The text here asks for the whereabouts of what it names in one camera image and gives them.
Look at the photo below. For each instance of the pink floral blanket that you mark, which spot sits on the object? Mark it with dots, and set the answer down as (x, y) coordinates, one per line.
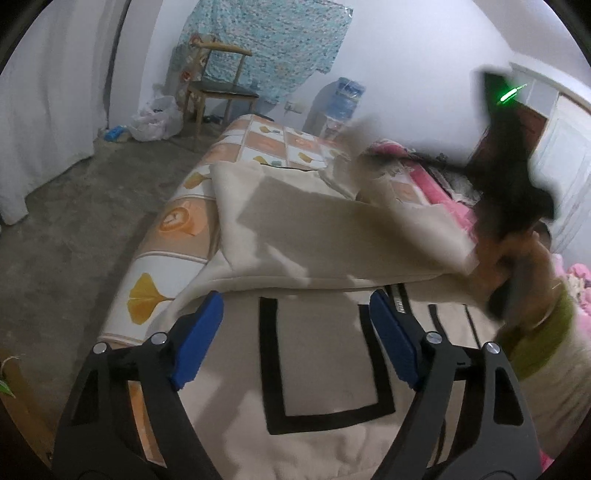
(422, 180)

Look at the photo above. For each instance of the wooden chair dark seat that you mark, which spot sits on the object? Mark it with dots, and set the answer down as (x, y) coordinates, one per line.
(221, 90)

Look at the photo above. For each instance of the bed with tiled pattern sheet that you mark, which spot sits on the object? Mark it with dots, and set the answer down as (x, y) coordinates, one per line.
(161, 286)

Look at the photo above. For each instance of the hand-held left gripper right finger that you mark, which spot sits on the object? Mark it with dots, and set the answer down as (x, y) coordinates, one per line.
(392, 339)

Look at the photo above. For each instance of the white curtain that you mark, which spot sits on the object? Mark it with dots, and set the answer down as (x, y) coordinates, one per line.
(51, 106)

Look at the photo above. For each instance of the person's right hand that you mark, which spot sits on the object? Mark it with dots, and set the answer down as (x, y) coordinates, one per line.
(535, 272)

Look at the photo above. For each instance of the grey fuzzy blanket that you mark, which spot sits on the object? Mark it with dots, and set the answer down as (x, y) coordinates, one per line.
(457, 184)

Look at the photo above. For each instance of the teal patterned wall cloth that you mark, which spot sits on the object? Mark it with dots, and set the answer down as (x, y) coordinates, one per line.
(277, 41)

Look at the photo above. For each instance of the person's right forearm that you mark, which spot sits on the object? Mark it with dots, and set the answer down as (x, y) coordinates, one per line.
(545, 332)

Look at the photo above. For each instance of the white wall socket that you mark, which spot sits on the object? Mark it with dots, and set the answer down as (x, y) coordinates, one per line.
(295, 107)

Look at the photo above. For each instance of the white water dispenser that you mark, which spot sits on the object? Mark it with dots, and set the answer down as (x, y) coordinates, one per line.
(332, 127)

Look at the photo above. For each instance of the brown wooden door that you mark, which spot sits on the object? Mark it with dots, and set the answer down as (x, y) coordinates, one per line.
(531, 129)

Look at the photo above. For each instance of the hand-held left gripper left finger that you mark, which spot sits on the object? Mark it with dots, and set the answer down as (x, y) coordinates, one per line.
(198, 341)

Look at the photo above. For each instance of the cream zip jacket black trim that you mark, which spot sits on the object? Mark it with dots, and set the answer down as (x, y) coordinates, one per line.
(323, 360)

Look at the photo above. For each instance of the small blue object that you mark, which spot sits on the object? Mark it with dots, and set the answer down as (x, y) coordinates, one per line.
(114, 133)

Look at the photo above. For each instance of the white plastic bag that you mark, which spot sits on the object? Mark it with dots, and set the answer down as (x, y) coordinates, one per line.
(154, 122)

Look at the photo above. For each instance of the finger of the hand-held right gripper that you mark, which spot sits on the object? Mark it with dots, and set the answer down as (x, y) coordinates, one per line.
(429, 161)

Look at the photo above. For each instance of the patterned cloth on chair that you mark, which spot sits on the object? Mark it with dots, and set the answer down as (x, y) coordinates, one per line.
(189, 74)

